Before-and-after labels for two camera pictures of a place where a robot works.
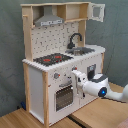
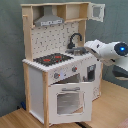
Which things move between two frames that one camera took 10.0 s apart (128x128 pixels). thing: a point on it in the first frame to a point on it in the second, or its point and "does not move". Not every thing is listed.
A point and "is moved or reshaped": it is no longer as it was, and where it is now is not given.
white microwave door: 96,11 does not move
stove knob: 56,75 does not move
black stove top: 52,59 does not move
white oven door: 64,97 is moved or reshaped
